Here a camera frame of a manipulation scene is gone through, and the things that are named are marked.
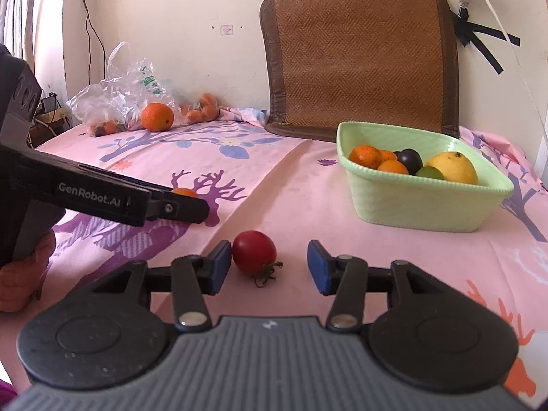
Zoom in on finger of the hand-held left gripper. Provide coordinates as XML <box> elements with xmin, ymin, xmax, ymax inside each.
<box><xmin>79</xmin><ymin>163</ymin><xmax>174</xmax><ymax>193</ymax></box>
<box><xmin>143</xmin><ymin>188</ymin><xmax>211</xmax><ymax>224</ymax></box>

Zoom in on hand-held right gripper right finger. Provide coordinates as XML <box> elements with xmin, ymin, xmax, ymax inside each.
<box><xmin>307</xmin><ymin>240</ymin><xmax>455</xmax><ymax>331</ymax></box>

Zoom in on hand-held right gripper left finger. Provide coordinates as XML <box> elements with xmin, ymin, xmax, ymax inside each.
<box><xmin>91</xmin><ymin>240</ymin><xmax>232</xmax><ymax>332</ymax></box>

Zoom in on red tomato with stem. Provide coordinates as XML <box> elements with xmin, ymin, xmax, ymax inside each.
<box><xmin>232</xmin><ymin>230</ymin><xmax>283</xmax><ymax>287</ymax></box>

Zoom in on light green plastic bowl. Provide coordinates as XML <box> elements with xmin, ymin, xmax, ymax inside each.
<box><xmin>336</xmin><ymin>121</ymin><xmax>515</xmax><ymax>234</ymax></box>

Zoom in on medium mandarin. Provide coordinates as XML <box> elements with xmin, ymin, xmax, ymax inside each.
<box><xmin>348</xmin><ymin>145</ymin><xmax>383</xmax><ymax>170</ymax></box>

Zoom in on large orange tomato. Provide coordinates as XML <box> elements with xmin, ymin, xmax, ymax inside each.
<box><xmin>377</xmin><ymin>160</ymin><xmax>409</xmax><ymax>175</ymax></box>

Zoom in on dark purple cherry tomato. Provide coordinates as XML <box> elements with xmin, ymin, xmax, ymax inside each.
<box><xmin>394</xmin><ymin>148</ymin><xmax>424</xmax><ymax>176</ymax></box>

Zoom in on dark green tomato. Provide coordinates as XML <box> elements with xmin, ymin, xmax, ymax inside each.
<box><xmin>415</xmin><ymin>166</ymin><xmax>446</xmax><ymax>181</ymax></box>

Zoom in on person's left hand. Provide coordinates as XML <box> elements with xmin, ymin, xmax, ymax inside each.
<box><xmin>0</xmin><ymin>228</ymin><xmax>57</xmax><ymax>313</ymax></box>

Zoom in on large round orange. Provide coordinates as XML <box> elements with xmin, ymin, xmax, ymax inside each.
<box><xmin>141</xmin><ymin>103</ymin><xmax>175</xmax><ymax>133</ymax></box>

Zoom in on pink printed bedsheet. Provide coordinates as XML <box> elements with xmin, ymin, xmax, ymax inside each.
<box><xmin>0</xmin><ymin>105</ymin><xmax>548</xmax><ymax>411</ymax></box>

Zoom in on clear plastic bag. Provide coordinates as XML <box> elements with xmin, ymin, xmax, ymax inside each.
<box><xmin>66</xmin><ymin>42</ymin><xmax>180</xmax><ymax>138</ymax></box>

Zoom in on lumpy orange object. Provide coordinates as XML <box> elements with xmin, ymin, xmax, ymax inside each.
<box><xmin>180</xmin><ymin>93</ymin><xmax>220</xmax><ymax>124</ymax></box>

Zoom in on large yellow citrus fruit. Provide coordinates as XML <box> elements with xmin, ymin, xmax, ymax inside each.
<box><xmin>426</xmin><ymin>151</ymin><xmax>479</xmax><ymax>186</ymax></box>

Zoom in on brown woven seat mat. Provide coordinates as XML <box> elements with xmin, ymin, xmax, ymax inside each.
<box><xmin>259</xmin><ymin>0</ymin><xmax>462</xmax><ymax>143</ymax></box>

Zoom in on black tape strips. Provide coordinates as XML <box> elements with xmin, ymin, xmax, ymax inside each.
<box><xmin>453</xmin><ymin>9</ymin><xmax>521</xmax><ymax>76</ymax></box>

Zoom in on thin red wall cable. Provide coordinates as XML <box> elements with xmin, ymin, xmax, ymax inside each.
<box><xmin>78</xmin><ymin>0</ymin><xmax>106</xmax><ymax>84</ymax></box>

